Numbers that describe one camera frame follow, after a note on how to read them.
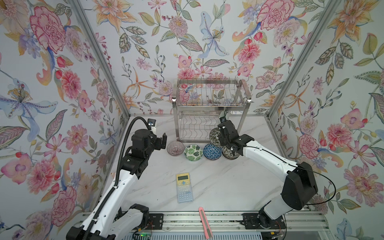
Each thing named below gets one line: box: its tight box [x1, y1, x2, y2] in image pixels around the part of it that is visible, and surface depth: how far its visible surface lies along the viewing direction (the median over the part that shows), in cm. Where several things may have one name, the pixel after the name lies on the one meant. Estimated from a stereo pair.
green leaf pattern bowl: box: [184, 144, 204, 162], surface depth 100 cm
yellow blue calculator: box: [176, 172, 194, 204], surface depth 86 cm
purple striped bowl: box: [167, 141, 185, 157], surface depth 101 cm
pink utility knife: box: [198, 206, 213, 239], surface depth 74 cm
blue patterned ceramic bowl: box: [203, 143, 223, 160], surface depth 98 cm
